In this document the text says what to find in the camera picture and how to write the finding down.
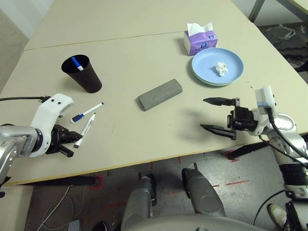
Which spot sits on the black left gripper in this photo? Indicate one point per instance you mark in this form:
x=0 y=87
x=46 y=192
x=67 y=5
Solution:
x=55 y=139

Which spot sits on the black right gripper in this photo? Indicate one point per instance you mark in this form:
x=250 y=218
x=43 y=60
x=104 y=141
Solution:
x=243 y=120

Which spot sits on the white marker black cap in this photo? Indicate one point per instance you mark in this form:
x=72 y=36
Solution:
x=86 y=127

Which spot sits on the white marker blue cap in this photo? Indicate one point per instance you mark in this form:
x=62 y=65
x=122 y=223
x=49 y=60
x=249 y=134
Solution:
x=91 y=110

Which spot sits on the white tissue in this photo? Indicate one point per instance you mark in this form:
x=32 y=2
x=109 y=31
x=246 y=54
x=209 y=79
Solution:
x=221 y=68

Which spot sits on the blue plate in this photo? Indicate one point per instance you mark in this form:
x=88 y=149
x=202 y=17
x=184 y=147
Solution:
x=204 y=65

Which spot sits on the grey glasses case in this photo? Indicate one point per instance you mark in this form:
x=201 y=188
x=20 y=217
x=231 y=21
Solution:
x=158 y=95

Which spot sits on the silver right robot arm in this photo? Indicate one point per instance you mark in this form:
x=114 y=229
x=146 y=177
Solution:
x=288 y=134

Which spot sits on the black table leg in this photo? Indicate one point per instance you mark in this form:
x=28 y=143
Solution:
x=60 y=181
x=245 y=150

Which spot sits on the black tapered cup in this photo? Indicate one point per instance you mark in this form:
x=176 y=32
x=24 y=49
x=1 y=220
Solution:
x=86 y=77

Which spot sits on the purple tissue pack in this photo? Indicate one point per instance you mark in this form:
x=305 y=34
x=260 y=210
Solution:
x=202 y=44

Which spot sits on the grey floor box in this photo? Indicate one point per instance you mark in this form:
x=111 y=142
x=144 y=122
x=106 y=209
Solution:
x=75 y=225

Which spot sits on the blue capped marker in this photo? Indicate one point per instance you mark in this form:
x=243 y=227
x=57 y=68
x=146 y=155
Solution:
x=76 y=62

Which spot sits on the grey robot right leg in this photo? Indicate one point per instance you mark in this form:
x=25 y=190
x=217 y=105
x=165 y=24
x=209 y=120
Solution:
x=202 y=197

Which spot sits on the grey robot torso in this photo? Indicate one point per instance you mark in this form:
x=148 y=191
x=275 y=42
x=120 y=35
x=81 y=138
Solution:
x=192 y=223

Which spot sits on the worn white shoe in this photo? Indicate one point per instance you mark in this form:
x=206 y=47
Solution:
x=276 y=214

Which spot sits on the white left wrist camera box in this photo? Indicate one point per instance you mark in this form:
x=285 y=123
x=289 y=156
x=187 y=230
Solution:
x=50 y=108

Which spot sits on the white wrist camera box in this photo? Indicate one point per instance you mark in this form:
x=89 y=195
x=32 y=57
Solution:
x=50 y=108
x=264 y=98

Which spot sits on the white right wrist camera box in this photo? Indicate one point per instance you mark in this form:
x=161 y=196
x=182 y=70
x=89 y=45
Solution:
x=264 y=98

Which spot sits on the white glasses frame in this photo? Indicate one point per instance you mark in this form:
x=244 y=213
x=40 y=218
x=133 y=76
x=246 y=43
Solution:
x=288 y=36

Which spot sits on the side table black frame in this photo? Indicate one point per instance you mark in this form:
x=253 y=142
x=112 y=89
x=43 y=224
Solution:
x=255 y=8

